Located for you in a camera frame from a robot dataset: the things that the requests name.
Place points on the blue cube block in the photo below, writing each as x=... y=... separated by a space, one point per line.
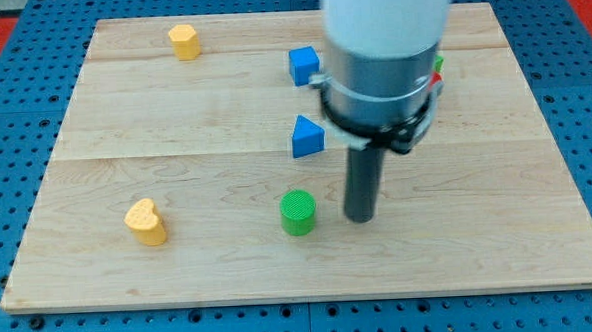
x=302 y=63

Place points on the yellow hexagon block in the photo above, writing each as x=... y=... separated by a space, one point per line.
x=185 y=42

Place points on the blue triangle block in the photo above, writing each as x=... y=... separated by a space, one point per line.
x=307 y=138

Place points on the light wooden board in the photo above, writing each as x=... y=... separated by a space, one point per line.
x=483 y=205

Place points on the green block behind arm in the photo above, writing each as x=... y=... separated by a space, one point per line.
x=439 y=61

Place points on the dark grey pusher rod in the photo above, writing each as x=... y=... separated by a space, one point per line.
x=363 y=176

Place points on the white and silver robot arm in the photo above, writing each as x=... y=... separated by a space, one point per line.
x=377 y=86

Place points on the red block behind arm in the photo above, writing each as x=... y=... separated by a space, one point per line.
x=435 y=78

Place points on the yellow heart block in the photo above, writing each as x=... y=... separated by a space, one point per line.
x=146 y=223

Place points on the green cylinder block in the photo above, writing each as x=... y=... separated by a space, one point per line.
x=297 y=212

